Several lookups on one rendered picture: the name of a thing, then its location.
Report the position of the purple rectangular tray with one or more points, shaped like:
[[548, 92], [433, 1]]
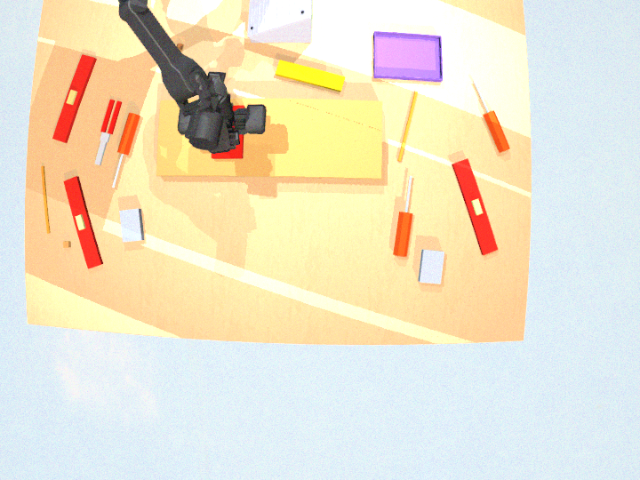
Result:
[[404, 56]]

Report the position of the orange-handled awl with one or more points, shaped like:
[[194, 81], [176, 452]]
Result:
[[403, 230], [127, 138], [494, 127]]

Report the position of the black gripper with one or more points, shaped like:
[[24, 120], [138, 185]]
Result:
[[246, 120]]

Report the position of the pale yellow panel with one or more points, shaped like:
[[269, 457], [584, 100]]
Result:
[[303, 138]]

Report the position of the yellow flat bar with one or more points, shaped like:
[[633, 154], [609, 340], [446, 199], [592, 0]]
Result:
[[310, 75]]

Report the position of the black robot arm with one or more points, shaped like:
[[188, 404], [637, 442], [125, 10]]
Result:
[[184, 79]]

